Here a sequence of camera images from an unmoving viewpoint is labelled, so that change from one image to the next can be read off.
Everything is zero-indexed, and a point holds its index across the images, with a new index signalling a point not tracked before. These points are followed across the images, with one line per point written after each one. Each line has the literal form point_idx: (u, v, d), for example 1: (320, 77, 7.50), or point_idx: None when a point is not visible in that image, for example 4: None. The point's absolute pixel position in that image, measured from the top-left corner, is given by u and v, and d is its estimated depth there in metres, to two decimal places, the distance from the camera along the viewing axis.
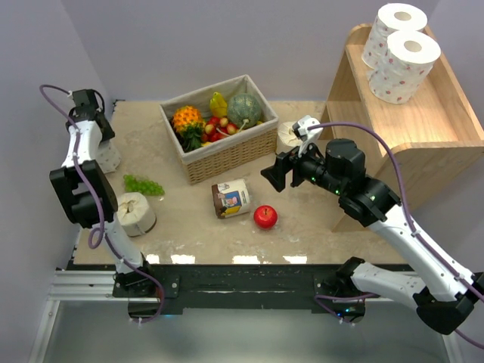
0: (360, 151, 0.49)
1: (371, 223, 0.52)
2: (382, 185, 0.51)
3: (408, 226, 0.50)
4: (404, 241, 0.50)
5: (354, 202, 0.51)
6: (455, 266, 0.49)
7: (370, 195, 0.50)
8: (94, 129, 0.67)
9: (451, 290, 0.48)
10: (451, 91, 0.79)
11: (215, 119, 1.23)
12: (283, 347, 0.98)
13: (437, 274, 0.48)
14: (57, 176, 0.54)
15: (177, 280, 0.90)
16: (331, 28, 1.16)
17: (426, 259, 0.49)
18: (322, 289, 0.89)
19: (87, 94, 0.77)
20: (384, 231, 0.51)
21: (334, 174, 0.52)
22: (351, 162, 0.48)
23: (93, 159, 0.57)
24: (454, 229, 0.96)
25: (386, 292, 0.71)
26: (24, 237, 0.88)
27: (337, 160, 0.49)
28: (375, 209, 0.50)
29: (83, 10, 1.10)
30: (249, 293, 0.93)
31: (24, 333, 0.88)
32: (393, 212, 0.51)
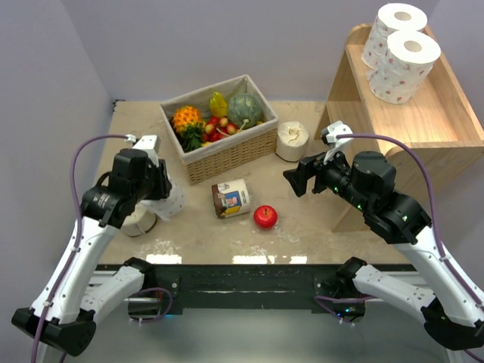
0: (392, 169, 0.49)
1: (398, 243, 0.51)
2: (414, 206, 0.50)
3: (437, 250, 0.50)
4: (432, 266, 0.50)
5: (382, 219, 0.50)
6: (478, 293, 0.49)
7: (402, 214, 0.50)
8: (99, 240, 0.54)
9: (472, 317, 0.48)
10: (451, 91, 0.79)
11: (214, 119, 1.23)
12: (283, 347, 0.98)
13: (460, 299, 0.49)
14: (17, 323, 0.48)
15: (177, 280, 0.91)
16: (331, 27, 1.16)
17: (452, 285, 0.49)
18: (322, 288, 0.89)
19: (129, 166, 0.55)
20: (411, 252, 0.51)
21: (361, 188, 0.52)
22: (381, 178, 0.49)
23: (60, 320, 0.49)
24: (454, 228, 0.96)
25: (391, 299, 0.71)
26: (24, 236, 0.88)
27: (366, 175, 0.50)
28: (405, 229, 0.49)
29: (83, 10, 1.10)
30: (249, 293, 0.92)
31: (23, 333, 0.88)
32: (423, 234, 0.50)
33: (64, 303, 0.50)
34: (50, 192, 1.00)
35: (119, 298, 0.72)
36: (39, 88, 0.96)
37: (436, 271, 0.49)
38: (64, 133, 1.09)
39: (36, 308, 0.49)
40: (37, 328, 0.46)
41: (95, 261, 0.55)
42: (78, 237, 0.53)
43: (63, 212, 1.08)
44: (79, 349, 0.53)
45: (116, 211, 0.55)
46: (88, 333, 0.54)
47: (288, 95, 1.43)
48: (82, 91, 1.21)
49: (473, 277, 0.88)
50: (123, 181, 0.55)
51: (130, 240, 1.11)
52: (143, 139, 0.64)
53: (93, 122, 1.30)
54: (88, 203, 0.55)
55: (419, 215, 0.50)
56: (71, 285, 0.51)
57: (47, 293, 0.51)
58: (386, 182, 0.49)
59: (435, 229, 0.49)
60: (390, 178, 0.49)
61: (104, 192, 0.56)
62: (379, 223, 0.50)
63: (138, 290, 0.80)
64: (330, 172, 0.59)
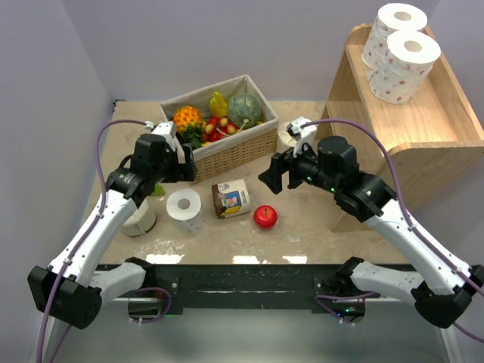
0: (352, 147, 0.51)
1: (367, 218, 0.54)
2: (377, 181, 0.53)
3: (404, 220, 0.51)
4: (401, 235, 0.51)
5: (349, 197, 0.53)
6: (452, 259, 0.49)
7: (367, 190, 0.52)
8: (121, 212, 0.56)
9: (449, 283, 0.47)
10: (451, 91, 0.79)
11: (215, 119, 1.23)
12: (284, 348, 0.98)
13: (434, 267, 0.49)
14: (34, 277, 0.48)
15: (177, 280, 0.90)
16: (331, 28, 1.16)
17: (424, 252, 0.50)
18: (322, 289, 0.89)
19: (152, 147, 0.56)
20: (380, 225, 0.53)
21: (328, 171, 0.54)
22: (342, 156, 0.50)
23: (77, 277, 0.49)
24: (454, 229, 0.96)
25: (384, 288, 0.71)
26: (23, 237, 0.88)
27: (329, 156, 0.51)
28: (371, 203, 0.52)
29: (83, 11, 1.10)
30: (249, 293, 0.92)
31: (23, 333, 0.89)
32: (390, 207, 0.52)
33: (82, 264, 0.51)
34: (50, 193, 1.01)
35: (122, 288, 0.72)
36: (39, 89, 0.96)
37: (405, 240, 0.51)
38: (64, 133, 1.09)
39: (55, 267, 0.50)
40: (56, 282, 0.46)
41: (113, 231, 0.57)
42: (102, 205, 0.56)
43: (63, 212, 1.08)
44: (85, 323, 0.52)
45: (138, 190, 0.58)
46: (94, 310, 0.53)
47: (288, 95, 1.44)
48: (82, 91, 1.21)
49: None
50: (145, 164, 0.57)
51: (129, 240, 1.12)
52: (159, 125, 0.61)
53: (93, 122, 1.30)
54: (113, 180, 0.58)
55: (383, 190, 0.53)
56: (91, 248, 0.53)
57: (66, 252, 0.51)
58: (347, 161, 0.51)
59: (400, 199, 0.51)
60: (352, 155, 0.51)
61: (128, 172, 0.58)
62: (346, 200, 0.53)
63: (138, 286, 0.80)
64: (299, 162, 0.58)
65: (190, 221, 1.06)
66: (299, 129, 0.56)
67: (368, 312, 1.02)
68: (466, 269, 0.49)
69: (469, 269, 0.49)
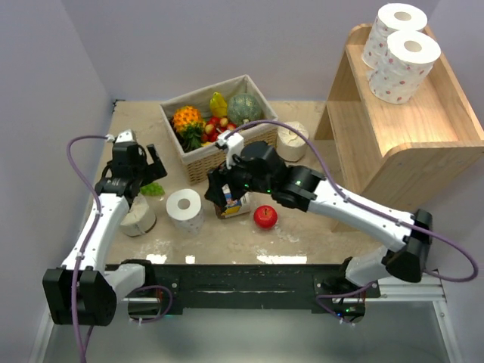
0: (271, 148, 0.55)
1: (308, 207, 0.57)
2: (305, 172, 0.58)
3: (338, 194, 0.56)
4: (342, 209, 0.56)
5: (285, 193, 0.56)
6: (392, 215, 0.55)
7: (296, 182, 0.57)
8: (118, 208, 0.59)
9: (398, 237, 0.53)
10: (451, 91, 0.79)
11: (215, 119, 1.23)
12: (283, 347, 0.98)
13: (380, 226, 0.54)
14: (50, 279, 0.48)
15: (177, 280, 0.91)
16: (331, 29, 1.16)
17: (367, 216, 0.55)
18: (322, 289, 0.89)
19: (128, 152, 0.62)
20: (321, 208, 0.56)
21: (259, 175, 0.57)
22: (262, 158, 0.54)
23: (95, 269, 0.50)
24: (454, 229, 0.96)
25: (367, 271, 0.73)
26: (24, 237, 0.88)
27: (252, 161, 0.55)
28: (303, 191, 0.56)
29: (83, 11, 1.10)
30: (249, 293, 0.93)
31: (23, 333, 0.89)
32: (321, 188, 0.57)
33: (95, 256, 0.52)
34: (50, 193, 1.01)
35: (128, 286, 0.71)
36: (38, 88, 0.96)
37: (347, 213, 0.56)
38: (64, 133, 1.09)
39: (68, 265, 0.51)
40: (76, 271, 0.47)
41: (115, 228, 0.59)
42: (99, 205, 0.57)
43: (63, 212, 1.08)
44: (107, 319, 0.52)
45: (128, 190, 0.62)
46: (112, 305, 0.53)
47: (288, 95, 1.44)
48: (82, 91, 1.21)
49: (473, 279, 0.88)
50: (125, 167, 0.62)
51: (130, 240, 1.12)
52: (120, 135, 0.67)
53: (93, 122, 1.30)
54: (100, 187, 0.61)
55: (311, 176, 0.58)
56: (100, 242, 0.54)
57: (76, 252, 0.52)
58: (268, 161, 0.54)
59: (329, 178, 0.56)
60: (273, 156, 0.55)
61: (113, 178, 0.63)
62: (283, 197, 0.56)
63: (141, 283, 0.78)
64: (233, 172, 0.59)
65: (190, 222, 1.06)
66: (225, 141, 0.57)
67: (368, 311, 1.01)
68: (408, 217, 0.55)
69: (411, 217, 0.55)
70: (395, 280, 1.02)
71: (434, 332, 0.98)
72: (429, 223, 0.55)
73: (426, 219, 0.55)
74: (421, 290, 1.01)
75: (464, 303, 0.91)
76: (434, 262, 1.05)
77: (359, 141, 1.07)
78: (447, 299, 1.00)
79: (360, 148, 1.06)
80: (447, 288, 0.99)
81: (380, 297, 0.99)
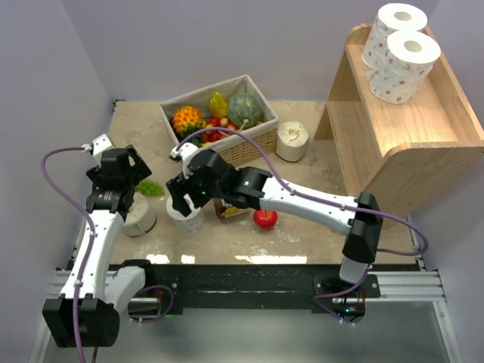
0: (217, 156, 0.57)
1: (259, 205, 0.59)
2: (254, 173, 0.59)
3: (284, 189, 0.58)
4: (290, 203, 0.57)
5: (236, 195, 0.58)
6: (337, 201, 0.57)
7: (244, 182, 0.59)
8: (113, 225, 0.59)
9: (344, 221, 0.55)
10: (451, 91, 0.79)
11: (215, 119, 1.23)
12: (283, 347, 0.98)
13: (326, 212, 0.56)
14: (50, 308, 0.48)
15: (177, 280, 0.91)
16: (332, 28, 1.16)
17: (313, 205, 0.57)
18: (322, 289, 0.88)
19: (118, 162, 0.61)
20: (271, 203, 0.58)
21: (209, 181, 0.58)
22: (209, 166, 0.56)
23: (95, 293, 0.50)
24: (454, 229, 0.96)
25: (353, 263, 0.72)
26: (24, 237, 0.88)
27: (200, 170, 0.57)
28: (251, 190, 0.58)
29: (83, 11, 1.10)
30: (249, 293, 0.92)
31: (23, 333, 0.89)
32: (268, 186, 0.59)
33: (94, 280, 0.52)
34: (50, 193, 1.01)
35: (130, 293, 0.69)
36: (38, 88, 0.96)
37: (294, 206, 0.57)
38: (64, 133, 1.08)
39: (67, 293, 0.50)
40: (75, 301, 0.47)
41: (112, 246, 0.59)
42: (92, 224, 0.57)
43: (63, 212, 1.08)
44: (112, 338, 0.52)
45: (122, 203, 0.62)
46: (116, 324, 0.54)
47: (288, 94, 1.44)
48: (82, 91, 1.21)
49: (473, 279, 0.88)
50: (116, 178, 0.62)
51: (130, 240, 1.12)
52: (97, 143, 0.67)
53: (93, 122, 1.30)
54: (92, 203, 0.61)
55: (260, 176, 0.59)
56: (97, 264, 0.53)
57: (73, 277, 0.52)
58: (214, 168, 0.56)
59: (276, 174, 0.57)
60: (219, 163, 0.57)
61: (104, 191, 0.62)
62: (234, 200, 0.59)
63: (142, 284, 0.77)
64: (190, 181, 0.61)
65: (190, 222, 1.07)
66: (179, 150, 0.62)
67: (368, 312, 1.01)
68: (352, 201, 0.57)
69: (354, 200, 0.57)
70: (395, 280, 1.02)
71: (434, 332, 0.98)
72: (372, 203, 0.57)
73: (369, 200, 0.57)
74: (420, 290, 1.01)
75: (464, 303, 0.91)
76: (435, 262, 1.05)
77: (359, 141, 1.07)
78: (447, 299, 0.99)
79: (360, 148, 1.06)
80: (447, 288, 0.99)
81: (380, 297, 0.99)
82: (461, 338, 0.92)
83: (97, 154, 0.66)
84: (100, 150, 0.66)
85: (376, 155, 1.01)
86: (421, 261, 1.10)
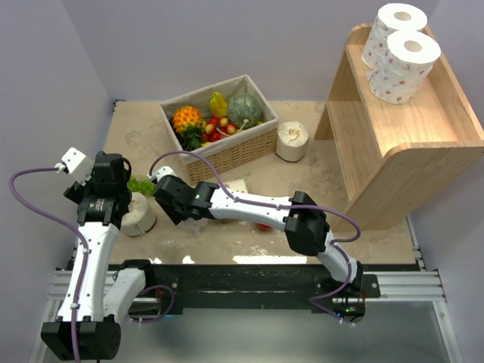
0: (169, 178, 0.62)
1: (214, 215, 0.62)
2: (206, 187, 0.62)
3: (229, 197, 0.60)
4: (232, 209, 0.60)
5: (190, 209, 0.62)
6: (274, 202, 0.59)
7: (196, 196, 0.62)
8: (106, 240, 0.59)
9: (280, 220, 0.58)
10: (451, 91, 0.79)
11: (214, 119, 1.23)
12: (283, 347, 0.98)
13: (264, 214, 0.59)
14: (49, 333, 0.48)
15: (177, 280, 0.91)
16: (332, 28, 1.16)
17: (250, 208, 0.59)
18: (322, 289, 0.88)
19: (112, 168, 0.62)
20: (218, 212, 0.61)
21: (166, 201, 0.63)
22: (162, 189, 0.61)
23: (93, 314, 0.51)
24: (454, 230, 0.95)
25: (333, 266, 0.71)
26: (24, 237, 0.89)
27: (156, 193, 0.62)
28: (201, 203, 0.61)
29: (83, 10, 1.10)
30: (249, 293, 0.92)
31: (23, 333, 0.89)
32: (216, 197, 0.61)
33: (90, 302, 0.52)
34: (51, 193, 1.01)
35: (130, 298, 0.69)
36: (38, 88, 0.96)
37: (236, 211, 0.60)
38: (63, 132, 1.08)
39: (64, 315, 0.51)
40: (74, 327, 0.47)
41: (107, 259, 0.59)
42: (85, 240, 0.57)
43: (63, 212, 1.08)
44: (113, 351, 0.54)
45: (114, 211, 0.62)
46: (116, 336, 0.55)
47: (288, 94, 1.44)
48: (82, 91, 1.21)
49: (474, 280, 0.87)
50: (109, 184, 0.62)
51: (130, 240, 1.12)
52: (68, 159, 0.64)
53: (93, 122, 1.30)
54: (85, 211, 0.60)
55: (212, 190, 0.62)
56: (93, 283, 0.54)
57: (69, 299, 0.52)
58: (165, 190, 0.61)
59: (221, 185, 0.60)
60: (172, 184, 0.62)
61: (97, 200, 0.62)
62: (189, 213, 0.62)
63: (143, 286, 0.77)
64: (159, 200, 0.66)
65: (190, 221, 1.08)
66: (154, 174, 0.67)
67: (369, 312, 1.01)
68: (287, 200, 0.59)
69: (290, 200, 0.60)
70: (395, 280, 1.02)
71: (434, 331, 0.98)
72: (307, 200, 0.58)
73: (304, 199, 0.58)
74: (420, 290, 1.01)
75: (464, 303, 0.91)
76: (435, 262, 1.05)
77: (359, 141, 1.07)
78: (447, 299, 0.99)
79: (360, 148, 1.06)
80: (447, 288, 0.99)
81: (380, 297, 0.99)
82: (462, 337, 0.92)
83: (73, 170, 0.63)
84: (75, 165, 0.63)
85: (376, 155, 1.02)
86: (422, 261, 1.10)
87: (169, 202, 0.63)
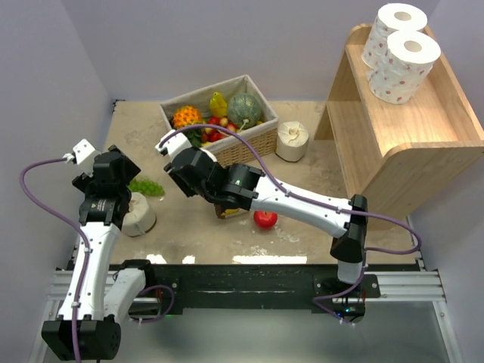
0: (200, 153, 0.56)
1: (250, 205, 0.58)
2: (244, 170, 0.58)
3: (279, 190, 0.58)
4: (282, 203, 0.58)
5: (224, 195, 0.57)
6: (333, 204, 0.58)
7: (235, 181, 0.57)
8: (107, 240, 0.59)
9: (339, 224, 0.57)
10: (451, 91, 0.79)
11: (215, 119, 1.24)
12: (283, 347, 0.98)
13: (322, 216, 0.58)
14: (50, 331, 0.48)
15: (177, 280, 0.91)
16: (332, 28, 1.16)
17: (307, 206, 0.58)
18: (322, 289, 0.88)
19: (110, 169, 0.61)
20: (264, 205, 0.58)
21: (194, 182, 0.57)
22: (192, 165, 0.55)
23: (94, 313, 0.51)
24: (454, 230, 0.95)
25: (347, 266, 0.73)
26: (24, 237, 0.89)
27: (182, 170, 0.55)
28: (243, 190, 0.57)
29: (83, 10, 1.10)
30: (249, 293, 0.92)
31: (23, 333, 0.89)
32: (262, 185, 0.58)
33: (91, 301, 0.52)
34: (51, 193, 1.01)
35: (130, 299, 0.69)
36: (38, 88, 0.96)
37: (289, 206, 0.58)
38: (63, 132, 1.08)
39: (66, 314, 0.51)
40: (74, 327, 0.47)
41: (108, 259, 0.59)
42: (87, 240, 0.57)
43: (63, 212, 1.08)
44: (113, 352, 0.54)
45: (116, 211, 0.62)
46: (116, 336, 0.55)
47: (288, 94, 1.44)
48: (82, 91, 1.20)
49: (474, 280, 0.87)
50: (109, 184, 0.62)
51: (130, 240, 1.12)
52: (78, 150, 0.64)
53: (93, 122, 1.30)
54: (87, 212, 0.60)
55: (252, 175, 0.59)
56: (94, 283, 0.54)
57: (70, 298, 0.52)
58: (198, 167, 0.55)
59: (268, 175, 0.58)
60: (203, 160, 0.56)
61: (99, 200, 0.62)
62: (223, 200, 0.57)
63: (143, 286, 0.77)
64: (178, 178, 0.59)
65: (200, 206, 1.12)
66: (164, 145, 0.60)
67: (369, 312, 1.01)
68: (345, 203, 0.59)
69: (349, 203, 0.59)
70: (395, 280, 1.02)
71: (434, 332, 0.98)
72: (365, 205, 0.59)
73: (363, 203, 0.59)
74: (420, 290, 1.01)
75: (464, 303, 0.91)
76: (435, 262, 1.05)
77: (360, 141, 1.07)
78: (447, 299, 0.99)
79: (361, 148, 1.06)
80: (448, 288, 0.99)
81: (380, 297, 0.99)
82: (462, 337, 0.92)
83: (82, 162, 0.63)
84: (83, 158, 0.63)
85: (376, 155, 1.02)
86: (422, 261, 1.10)
87: (197, 184, 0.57)
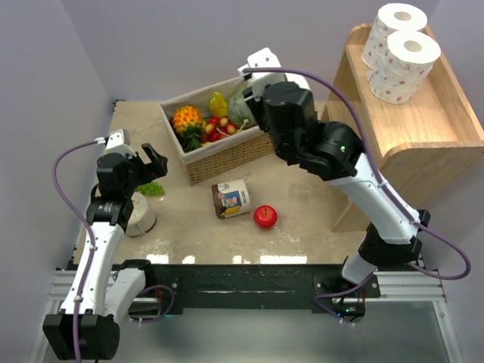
0: (308, 92, 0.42)
1: (335, 175, 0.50)
2: (344, 131, 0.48)
3: (374, 177, 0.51)
4: (372, 193, 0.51)
5: (317, 156, 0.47)
6: (410, 212, 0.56)
7: (339, 146, 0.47)
8: (112, 239, 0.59)
9: (407, 234, 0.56)
10: (451, 91, 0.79)
11: (215, 119, 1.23)
12: (283, 347, 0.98)
13: (398, 221, 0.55)
14: (51, 324, 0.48)
15: (177, 280, 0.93)
16: (332, 28, 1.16)
17: (391, 208, 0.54)
18: (322, 289, 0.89)
19: (113, 174, 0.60)
20: (352, 184, 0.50)
21: (282, 128, 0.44)
22: (299, 106, 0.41)
23: (95, 309, 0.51)
24: (454, 230, 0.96)
25: (358, 265, 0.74)
26: (24, 237, 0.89)
27: (280, 108, 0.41)
28: (344, 162, 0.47)
29: (83, 10, 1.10)
30: (249, 293, 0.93)
31: (23, 333, 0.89)
32: (361, 163, 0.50)
33: (93, 296, 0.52)
34: (51, 193, 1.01)
35: (130, 299, 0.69)
36: (38, 88, 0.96)
37: (376, 199, 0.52)
38: (63, 132, 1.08)
39: (67, 308, 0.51)
40: (76, 320, 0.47)
41: (112, 259, 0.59)
42: (92, 237, 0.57)
43: (63, 212, 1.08)
44: (110, 352, 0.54)
45: (122, 213, 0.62)
46: (115, 336, 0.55)
47: None
48: (82, 91, 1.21)
49: (474, 279, 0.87)
50: (113, 188, 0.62)
51: (130, 240, 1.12)
52: (111, 137, 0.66)
53: (94, 122, 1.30)
54: (93, 213, 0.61)
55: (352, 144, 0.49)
56: (97, 279, 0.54)
57: (73, 293, 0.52)
58: (303, 111, 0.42)
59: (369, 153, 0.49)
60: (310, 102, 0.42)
61: (106, 202, 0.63)
62: (313, 162, 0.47)
63: (142, 286, 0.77)
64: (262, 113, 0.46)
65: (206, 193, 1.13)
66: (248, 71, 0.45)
67: (369, 312, 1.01)
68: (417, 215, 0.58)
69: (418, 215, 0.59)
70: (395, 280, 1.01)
71: (434, 332, 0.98)
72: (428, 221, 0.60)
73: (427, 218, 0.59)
74: (420, 290, 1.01)
75: (464, 302, 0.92)
76: (434, 262, 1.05)
77: None
78: (447, 299, 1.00)
79: None
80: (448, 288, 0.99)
81: (380, 297, 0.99)
82: (462, 337, 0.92)
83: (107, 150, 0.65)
84: (109, 147, 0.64)
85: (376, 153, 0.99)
86: (421, 261, 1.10)
87: (287, 131, 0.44)
